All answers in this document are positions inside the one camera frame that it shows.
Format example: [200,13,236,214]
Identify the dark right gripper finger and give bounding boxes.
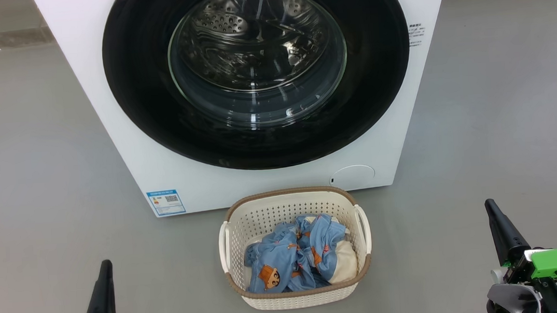
[484,197,532,266]

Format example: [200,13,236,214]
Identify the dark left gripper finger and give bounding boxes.
[81,259,117,313]

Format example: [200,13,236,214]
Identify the cream white garment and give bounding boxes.
[323,239,359,285]

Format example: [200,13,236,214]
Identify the blue cartoon print garment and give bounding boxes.
[241,212,351,296]

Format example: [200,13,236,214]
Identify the black round glass washer door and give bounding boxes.
[99,0,417,179]

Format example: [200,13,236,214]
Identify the white front-load washing machine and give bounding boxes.
[33,0,463,224]

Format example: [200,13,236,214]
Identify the washing machine drum opening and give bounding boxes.
[167,0,352,132]

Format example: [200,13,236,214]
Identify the blue energy label sticker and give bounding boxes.
[146,188,187,218]

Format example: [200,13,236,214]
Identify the white oval filter cover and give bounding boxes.
[329,164,376,189]

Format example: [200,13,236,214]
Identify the cream perforated laundry basket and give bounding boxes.
[215,184,376,313]

